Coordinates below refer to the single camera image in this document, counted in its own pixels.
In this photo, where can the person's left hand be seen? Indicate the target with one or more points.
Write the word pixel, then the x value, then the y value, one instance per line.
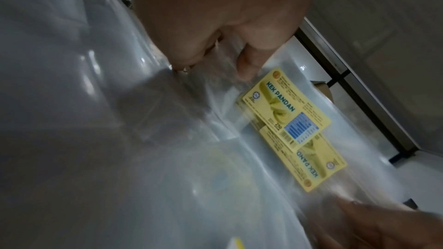
pixel 221 4

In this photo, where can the person's right hand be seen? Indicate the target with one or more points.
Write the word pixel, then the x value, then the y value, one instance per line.
pixel 391 228

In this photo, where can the bag pack with green label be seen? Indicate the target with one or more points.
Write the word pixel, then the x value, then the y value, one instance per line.
pixel 287 122

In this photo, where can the clear bags with labels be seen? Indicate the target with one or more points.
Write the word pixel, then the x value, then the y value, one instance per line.
pixel 69 92

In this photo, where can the heap of tilted cardboard boxes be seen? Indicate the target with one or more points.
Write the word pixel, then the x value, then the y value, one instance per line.
pixel 322 89

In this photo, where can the black metal frame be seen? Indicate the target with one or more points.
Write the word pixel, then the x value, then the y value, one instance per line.
pixel 367 97

